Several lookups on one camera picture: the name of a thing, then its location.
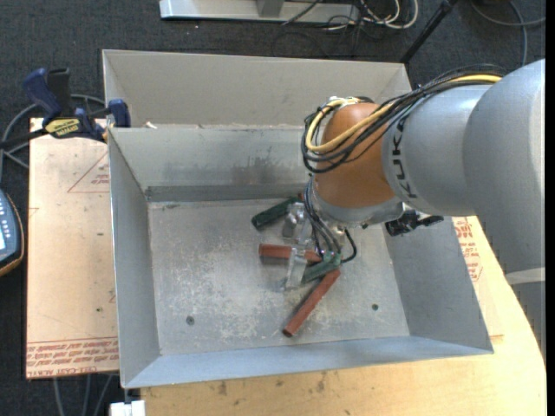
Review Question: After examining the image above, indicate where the black cylinder on white bracket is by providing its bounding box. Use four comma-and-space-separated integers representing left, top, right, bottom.
384, 211, 445, 237

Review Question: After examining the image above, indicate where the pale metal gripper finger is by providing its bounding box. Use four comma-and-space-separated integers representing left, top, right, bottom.
282, 205, 305, 238
277, 246, 315, 293

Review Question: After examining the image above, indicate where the brown cardboard board red print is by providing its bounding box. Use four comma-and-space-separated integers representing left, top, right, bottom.
25, 117, 506, 380

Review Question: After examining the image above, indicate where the red-brown flat block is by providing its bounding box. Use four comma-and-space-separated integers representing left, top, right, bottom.
282, 268, 343, 338
258, 243, 323, 265

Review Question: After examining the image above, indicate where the grey metal bin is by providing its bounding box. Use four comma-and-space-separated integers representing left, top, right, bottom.
101, 49, 495, 389

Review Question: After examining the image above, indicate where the dark green flat block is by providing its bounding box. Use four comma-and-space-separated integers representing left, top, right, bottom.
251, 195, 305, 232
301, 259, 342, 283

